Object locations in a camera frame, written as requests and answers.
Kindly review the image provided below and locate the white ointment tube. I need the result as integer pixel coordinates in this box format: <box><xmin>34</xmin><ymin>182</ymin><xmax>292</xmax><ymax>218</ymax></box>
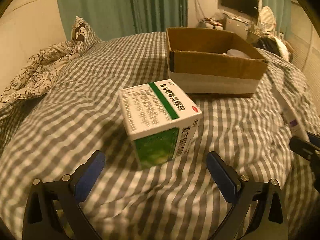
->
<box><xmin>271</xmin><ymin>86</ymin><xmax>310</xmax><ymax>142</ymax></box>

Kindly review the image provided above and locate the green white medicine box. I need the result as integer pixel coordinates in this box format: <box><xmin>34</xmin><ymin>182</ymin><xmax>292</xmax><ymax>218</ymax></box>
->
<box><xmin>118</xmin><ymin>80</ymin><xmax>203</xmax><ymax>170</ymax></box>

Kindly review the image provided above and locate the grey checkered bed cover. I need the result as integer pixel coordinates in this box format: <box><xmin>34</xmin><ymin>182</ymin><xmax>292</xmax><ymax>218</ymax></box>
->
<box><xmin>1</xmin><ymin>31</ymin><xmax>319</xmax><ymax>239</ymax></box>

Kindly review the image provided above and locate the chair with dark clothes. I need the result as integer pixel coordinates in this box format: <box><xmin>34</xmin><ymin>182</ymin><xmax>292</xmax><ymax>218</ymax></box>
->
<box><xmin>251</xmin><ymin>35</ymin><xmax>294</xmax><ymax>62</ymax></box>

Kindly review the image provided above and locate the white wardrobe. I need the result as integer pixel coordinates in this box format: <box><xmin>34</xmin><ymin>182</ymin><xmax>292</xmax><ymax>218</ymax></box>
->
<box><xmin>288</xmin><ymin>2</ymin><xmax>319</xmax><ymax>86</ymax></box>

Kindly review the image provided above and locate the floral patterned blanket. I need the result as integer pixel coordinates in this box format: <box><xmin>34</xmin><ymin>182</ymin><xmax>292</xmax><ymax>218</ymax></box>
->
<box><xmin>1</xmin><ymin>41</ymin><xmax>84</xmax><ymax>107</ymax></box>

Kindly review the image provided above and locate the clear round plastic container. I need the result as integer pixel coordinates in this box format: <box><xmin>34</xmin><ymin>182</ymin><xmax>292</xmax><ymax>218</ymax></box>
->
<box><xmin>226</xmin><ymin>49</ymin><xmax>250</xmax><ymax>59</ymax></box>

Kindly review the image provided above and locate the brown cardboard box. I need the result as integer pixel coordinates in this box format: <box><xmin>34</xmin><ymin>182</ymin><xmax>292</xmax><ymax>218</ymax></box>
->
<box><xmin>166</xmin><ymin>28</ymin><xmax>267</xmax><ymax>98</ymax></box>

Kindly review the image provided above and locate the grey small refrigerator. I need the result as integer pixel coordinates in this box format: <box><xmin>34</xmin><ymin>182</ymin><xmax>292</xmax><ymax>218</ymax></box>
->
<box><xmin>222</xmin><ymin>17</ymin><xmax>251</xmax><ymax>40</ymax></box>

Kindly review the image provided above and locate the white oval vanity mirror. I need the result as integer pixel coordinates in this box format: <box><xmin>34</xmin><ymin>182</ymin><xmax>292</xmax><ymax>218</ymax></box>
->
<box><xmin>258</xmin><ymin>6</ymin><xmax>276</xmax><ymax>33</ymax></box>

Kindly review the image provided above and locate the green curtain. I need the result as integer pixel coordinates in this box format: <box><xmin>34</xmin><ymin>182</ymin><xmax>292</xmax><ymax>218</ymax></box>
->
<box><xmin>263</xmin><ymin>0</ymin><xmax>291</xmax><ymax>39</ymax></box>
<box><xmin>57</xmin><ymin>0</ymin><xmax>188</xmax><ymax>41</ymax></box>

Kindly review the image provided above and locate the checkered floral pillow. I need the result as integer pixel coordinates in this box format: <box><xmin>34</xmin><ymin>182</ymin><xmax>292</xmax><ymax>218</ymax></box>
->
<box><xmin>71</xmin><ymin>16</ymin><xmax>102</xmax><ymax>55</ymax></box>

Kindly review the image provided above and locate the black wall television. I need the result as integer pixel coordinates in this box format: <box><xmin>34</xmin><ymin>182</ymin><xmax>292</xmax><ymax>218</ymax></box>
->
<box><xmin>221</xmin><ymin>0</ymin><xmax>259</xmax><ymax>18</ymax></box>

